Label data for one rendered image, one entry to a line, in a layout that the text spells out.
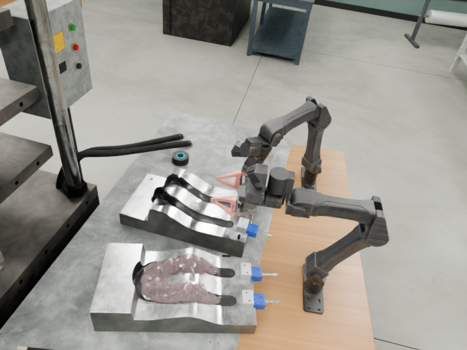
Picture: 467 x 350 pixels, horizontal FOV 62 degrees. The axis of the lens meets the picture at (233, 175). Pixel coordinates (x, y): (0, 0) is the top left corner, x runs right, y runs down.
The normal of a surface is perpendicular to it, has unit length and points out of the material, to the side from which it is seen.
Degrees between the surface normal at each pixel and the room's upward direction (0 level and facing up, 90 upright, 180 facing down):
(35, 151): 0
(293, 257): 0
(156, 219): 90
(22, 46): 90
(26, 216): 0
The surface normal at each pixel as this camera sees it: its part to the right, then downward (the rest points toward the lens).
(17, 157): 0.11, -0.76
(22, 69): -0.26, 0.60
